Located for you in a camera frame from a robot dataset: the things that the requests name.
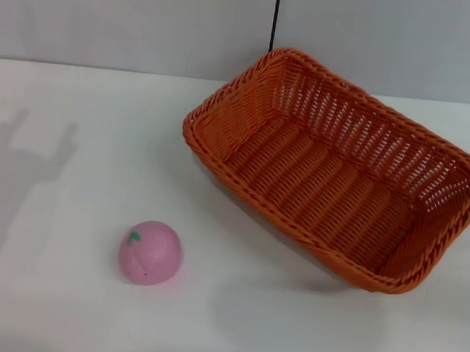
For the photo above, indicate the pink toy peach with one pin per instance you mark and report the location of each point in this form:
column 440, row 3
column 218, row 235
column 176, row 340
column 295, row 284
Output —
column 150, row 253

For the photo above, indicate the orange woven plastic basket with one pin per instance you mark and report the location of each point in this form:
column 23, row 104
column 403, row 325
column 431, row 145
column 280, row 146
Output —
column 325, row 184

